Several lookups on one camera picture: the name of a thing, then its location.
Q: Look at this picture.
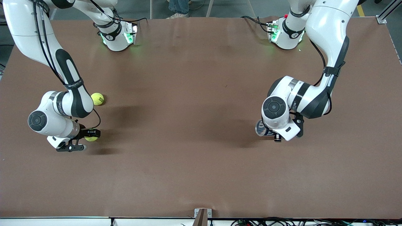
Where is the clear tennis ball can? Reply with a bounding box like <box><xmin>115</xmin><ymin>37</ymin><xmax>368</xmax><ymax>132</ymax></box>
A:
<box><xmin>255</xmin><ymin>119</ymin><xmax>277</xmax><ymax>137</ymax></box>

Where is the brown paper table cover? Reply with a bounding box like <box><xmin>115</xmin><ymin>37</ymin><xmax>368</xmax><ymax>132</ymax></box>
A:
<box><xmin>0</xmin><ymin>16</ymin><xmax>402</xmax><ymax>219</ymax></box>

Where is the person leg in blue jeans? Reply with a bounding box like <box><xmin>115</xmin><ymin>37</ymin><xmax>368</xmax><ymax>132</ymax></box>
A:
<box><xmin>168</xmin><ymin>0</ymin><xmax>189</xmax><ymax>14</ymax></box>

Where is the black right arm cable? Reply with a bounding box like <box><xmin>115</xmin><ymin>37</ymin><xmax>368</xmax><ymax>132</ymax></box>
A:
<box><xmin>31</xmin><ymin>0</ymin><xmax>101</xmax><ymax>130</ymax></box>

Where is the black cable bundle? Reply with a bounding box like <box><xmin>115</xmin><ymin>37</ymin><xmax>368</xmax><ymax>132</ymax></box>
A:
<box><xmin>231</xmin><ymin>217</ymin><xmax>402</xmax><ymax>226</ymax></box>

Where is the white table edge rail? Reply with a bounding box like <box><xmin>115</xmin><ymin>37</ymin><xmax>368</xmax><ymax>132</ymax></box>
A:
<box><xmin>0</xmin><ymin>217</ymin><xmax>402</xmax><ymax>226</ymax></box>

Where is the grey metal bracket plate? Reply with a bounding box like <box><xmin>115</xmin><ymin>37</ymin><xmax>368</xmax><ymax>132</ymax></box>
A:
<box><xmin>194</xmin><ymin>208</ymin><xmax>212</xmax><ymax>219</ymax></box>

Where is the brown camera mount post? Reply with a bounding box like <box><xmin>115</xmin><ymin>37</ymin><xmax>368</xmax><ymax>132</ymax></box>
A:
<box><xmin>192</xmin><ymin>209</ymin><xmax>208</xmax><ymax>226</ymax></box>

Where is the black right base cable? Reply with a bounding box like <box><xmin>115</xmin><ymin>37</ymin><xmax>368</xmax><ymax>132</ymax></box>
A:
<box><xmin>90</xmin><ymin>0</ymin><xmax>148</xmax><ymax>25</ymax></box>

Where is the black base cable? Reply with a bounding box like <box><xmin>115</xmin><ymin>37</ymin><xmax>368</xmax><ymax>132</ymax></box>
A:
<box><xmin>241</xmin><ymin>16</ymin><xmax>271</xmax><ymax>34</ymax></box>
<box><xmin>90</xmin><ymin>0</ymin><xmax>148</xmax><ymax>25</ymax></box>

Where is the black left base cable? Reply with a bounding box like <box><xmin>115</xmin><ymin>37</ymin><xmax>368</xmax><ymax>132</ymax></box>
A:
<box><xmin>241</xmin><ymin>16</ymin><xmax>271</xmax><ymax>34</ymax></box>

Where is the aluminium frame profile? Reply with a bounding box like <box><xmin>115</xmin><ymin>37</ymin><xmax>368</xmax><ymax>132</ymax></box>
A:
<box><xmin>376</xmin><ymin>0</ymin><xmax>402</xmax><ymax>24</ymax></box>

